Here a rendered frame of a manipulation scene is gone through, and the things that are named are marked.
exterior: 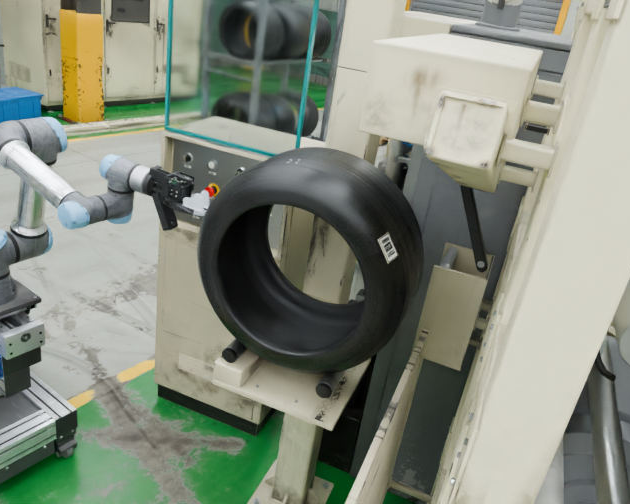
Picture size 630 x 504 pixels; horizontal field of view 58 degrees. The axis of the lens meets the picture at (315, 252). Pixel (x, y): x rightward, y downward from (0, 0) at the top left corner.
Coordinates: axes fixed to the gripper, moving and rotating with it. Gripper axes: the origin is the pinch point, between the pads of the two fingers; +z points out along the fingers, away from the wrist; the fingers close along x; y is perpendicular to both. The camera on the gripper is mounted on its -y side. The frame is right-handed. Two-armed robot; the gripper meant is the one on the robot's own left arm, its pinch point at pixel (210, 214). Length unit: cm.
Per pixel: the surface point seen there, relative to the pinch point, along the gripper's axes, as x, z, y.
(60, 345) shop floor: 60, -102, -135
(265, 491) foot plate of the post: 28, 30, -120
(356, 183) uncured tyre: -5.2, 38.1, 24.9
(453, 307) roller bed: 18, 69, -7
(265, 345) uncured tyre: -12.3, 28.6, -23.0
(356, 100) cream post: 25, 24, 37
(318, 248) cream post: 25.3, 25.2, -9.8
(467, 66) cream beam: -37, 57, 59
